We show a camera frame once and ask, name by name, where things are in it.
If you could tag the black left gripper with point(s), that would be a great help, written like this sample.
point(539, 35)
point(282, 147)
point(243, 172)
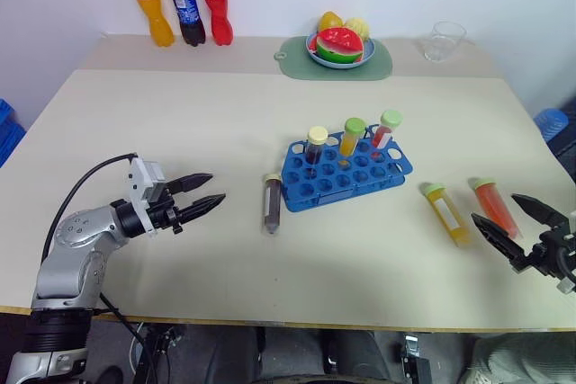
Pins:
point(164, 217)

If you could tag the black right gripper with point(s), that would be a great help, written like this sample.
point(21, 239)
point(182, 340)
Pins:
point(549, 251)

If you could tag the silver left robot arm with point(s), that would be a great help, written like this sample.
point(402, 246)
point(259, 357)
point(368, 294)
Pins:
point(74, 240)

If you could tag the orange-red tube with green cap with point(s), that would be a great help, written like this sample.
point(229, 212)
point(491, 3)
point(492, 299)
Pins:
point(495, 206)

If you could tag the yellow tube with green cap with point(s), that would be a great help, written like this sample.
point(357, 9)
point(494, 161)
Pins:
point(350, 139)
point(445, 213)

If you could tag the dark tube with cream cap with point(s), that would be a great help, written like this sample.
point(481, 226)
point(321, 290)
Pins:
point(272, 204)
point(315, 148)

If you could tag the blue test tube rack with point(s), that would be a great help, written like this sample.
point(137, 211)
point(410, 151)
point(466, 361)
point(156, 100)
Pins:
point(328, 193)

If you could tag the red tube with green cap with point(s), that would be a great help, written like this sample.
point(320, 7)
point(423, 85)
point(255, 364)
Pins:
point(384, 132)

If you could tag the blue plastic stool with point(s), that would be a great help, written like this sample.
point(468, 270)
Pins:
point(551, 123)

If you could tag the grey-green knitted cloth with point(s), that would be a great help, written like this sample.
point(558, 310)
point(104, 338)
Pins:
point(522, 359)

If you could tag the green silicone mat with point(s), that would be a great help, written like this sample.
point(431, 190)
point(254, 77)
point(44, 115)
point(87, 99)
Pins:
point(292, 60)

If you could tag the black box under table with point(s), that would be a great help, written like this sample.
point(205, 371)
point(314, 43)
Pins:
point(416, 359)

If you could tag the orange soda bottle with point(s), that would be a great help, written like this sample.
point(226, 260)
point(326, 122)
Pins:
point(155, 15)

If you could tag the red soda bottle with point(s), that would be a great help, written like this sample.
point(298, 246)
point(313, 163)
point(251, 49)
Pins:
point(218, 11)

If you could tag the cola bottle with blue label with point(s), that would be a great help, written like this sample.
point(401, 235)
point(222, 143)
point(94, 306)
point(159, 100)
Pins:
point(186, 6)

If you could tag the clear plastic cup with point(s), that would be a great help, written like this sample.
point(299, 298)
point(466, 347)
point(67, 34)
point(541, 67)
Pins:
point(443, 42)

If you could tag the blue plastic crate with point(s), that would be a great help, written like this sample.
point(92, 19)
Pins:
point(9, 132)

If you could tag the toy watermelon slice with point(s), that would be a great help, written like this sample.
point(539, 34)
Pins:
point(339, 44)

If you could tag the yellow toy lemon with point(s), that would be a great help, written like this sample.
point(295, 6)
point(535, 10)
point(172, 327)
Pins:
point(330, 22)

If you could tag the light blue plate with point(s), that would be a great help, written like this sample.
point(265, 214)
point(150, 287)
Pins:
point(366, 53)

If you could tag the yellow toy pineapple piece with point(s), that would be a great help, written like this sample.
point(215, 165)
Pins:
point(358, 28)

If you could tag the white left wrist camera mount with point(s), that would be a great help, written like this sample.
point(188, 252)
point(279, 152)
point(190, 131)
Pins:
point(137, 177)

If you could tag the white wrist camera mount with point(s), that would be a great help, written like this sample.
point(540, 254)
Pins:
point(137, 177)
point(567, 286)

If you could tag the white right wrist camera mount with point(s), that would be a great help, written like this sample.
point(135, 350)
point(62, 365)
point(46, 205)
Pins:
point(567, 286)

